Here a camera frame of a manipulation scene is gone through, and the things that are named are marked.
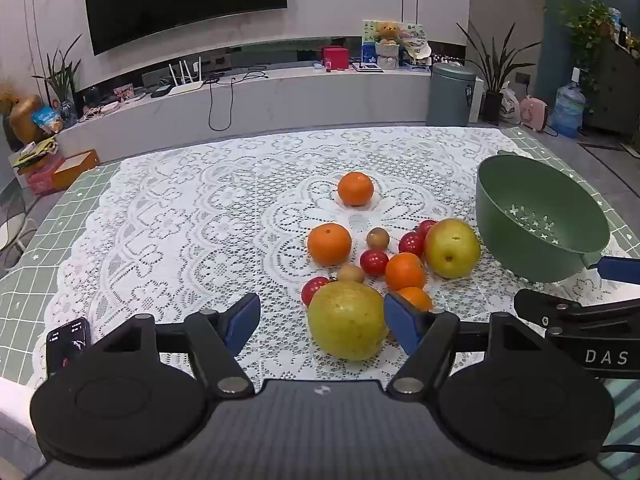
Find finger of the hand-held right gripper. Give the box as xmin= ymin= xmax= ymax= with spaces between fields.
xmin=514 ymin=288 xmax=640 ymax=329
xmin=597 ymin=256 xmax=640 ymax=285

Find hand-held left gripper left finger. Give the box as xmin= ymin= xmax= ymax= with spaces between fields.
xmin=92 ymin=292 xmax=262 ymax=397

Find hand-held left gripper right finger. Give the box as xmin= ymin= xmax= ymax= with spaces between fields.
xmin=383 ymin=291 xmax=551 ymax=397

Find orange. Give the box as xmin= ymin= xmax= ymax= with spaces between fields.
xmin=307 ymin=223 xmax=353 ymax=267
xmin=384 ymin=252 xmax=427 ymax=292
xmin=395 ymin=286 xmax=434 ymax=312
xmin=337 ymin=171 xmax=375 ymax=207

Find yellow-green apple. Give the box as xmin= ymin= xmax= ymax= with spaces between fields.
xmin=424 ymin=218 xmax=482 ymax=280

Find green colander bowl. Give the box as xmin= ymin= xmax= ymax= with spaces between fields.
xmin=475 ymin=154 xmax=612 ymax=283

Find teal striped cloth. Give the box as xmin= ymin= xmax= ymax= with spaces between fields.
xmin=600 ymin=377 xmax=640 ymax=461

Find white lace tablecloth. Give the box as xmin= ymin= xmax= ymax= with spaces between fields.
xmin=32 ymin=127 xmax=640 ymax=391

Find blue water jug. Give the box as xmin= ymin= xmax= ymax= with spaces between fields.
xmin=549 ymin=67 xmax=587 ymax=138

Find black smartphone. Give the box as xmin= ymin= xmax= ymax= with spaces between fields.
xmin=46 ymin=318 xmax=92 ymax=377

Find dark green cabinet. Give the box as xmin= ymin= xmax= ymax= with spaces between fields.
xmin=582 ymin=35 xmax=640 ymax=136

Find pink appliance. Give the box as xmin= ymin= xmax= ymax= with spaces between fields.
xmin=520 ymin=96 xmax=549 ymax=132

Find white plastic bag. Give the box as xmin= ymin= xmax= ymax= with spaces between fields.
xmin=500 ymin=81 xmax=522 ymax=125

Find long-leaf potted plant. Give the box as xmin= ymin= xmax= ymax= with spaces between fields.
xmin=456 ymin=21 xmax=543 ymax=126

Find long white TV console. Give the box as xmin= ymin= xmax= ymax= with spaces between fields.
xmin=55 ymin=62 xmax=485 ymax=163

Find grey trash bin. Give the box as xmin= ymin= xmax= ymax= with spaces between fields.
xmin=426 ymin=62 xmax=477 ymax=128

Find orange cardboard box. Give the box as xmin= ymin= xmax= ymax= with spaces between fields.
xmin=51 ymin=149 xmax=101 ymax=190

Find white wifi router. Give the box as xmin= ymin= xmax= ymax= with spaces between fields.
xmin=167 ymin=57 xmax=205 ymax=97

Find white chair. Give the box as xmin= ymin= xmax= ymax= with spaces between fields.
xmin=0 ymin=210 xmax=33 ymax=261

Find pink box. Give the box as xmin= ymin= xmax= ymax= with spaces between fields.
xmin=20 ymin=155 xmax=66 ymax=195

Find green ivy plant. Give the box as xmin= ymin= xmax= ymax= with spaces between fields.
xmin=547 ymin=0 xmax=616 ymax=91

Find white gift bucket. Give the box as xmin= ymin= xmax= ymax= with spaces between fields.
xmin=376 ymin=41 xmax=401 ymax=70

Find stack of colourful packets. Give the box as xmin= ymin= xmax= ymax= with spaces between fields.
xmin=12 ymin=136 xmax=60 ymax=168

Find red box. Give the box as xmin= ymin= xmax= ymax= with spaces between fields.
xmin=321 ymin=46 xmax=350 ymax=72

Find white hat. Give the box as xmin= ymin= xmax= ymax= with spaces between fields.
xmin=402 ymin=40 xmax=432 ymax=61

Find blue snack bag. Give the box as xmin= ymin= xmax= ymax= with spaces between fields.
xmin=32 ymin=105 xmax=65 ymax=135

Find brown teddy bear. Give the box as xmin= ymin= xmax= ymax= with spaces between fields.
xmin=374 ymin=21 xmax=401 ymax=47

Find green printed card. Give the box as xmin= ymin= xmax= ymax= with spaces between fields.
xmin=362 ymin=20 xmax=426 ymax=43

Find golden vase with dried flowers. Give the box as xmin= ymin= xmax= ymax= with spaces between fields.
xmin=0 ymin=80 xmax=47 ymax=145

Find slim-leaf potted plant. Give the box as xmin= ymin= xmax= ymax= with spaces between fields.
xmin=31 ymin=34 xmax=83 ymax=128

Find black curved television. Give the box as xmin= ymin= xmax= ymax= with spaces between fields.
xmin=81 ymin=0 xmax=289 ymax=57

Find black cable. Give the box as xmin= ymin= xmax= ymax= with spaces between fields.
xmin=207 ymin=70 xmax=271 ymax=132

